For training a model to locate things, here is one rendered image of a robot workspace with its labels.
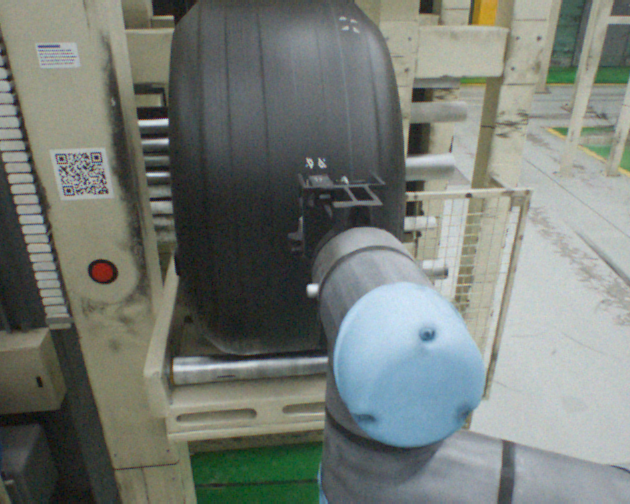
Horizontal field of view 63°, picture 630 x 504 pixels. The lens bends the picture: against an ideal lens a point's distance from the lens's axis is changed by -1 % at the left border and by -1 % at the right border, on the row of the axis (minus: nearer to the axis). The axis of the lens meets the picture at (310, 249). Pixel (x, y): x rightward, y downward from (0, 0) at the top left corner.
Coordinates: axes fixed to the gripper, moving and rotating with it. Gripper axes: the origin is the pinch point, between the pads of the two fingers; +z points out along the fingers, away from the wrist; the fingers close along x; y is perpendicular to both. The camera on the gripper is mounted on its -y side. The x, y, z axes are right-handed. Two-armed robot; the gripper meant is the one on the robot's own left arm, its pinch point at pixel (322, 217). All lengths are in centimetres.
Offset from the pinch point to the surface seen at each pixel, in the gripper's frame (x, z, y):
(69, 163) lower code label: 32.9, 19.5, 3.6
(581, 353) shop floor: -131, 125, -110
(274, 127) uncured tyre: 4.8, 3.7, 9.7
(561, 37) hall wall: -570, 910, 24
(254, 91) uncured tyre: 6.8, 5.8, 13.5
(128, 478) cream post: 36, 27, -60
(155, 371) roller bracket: 23.7, 11.9, -26.4
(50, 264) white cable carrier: 39.5, 22.4, -12.4
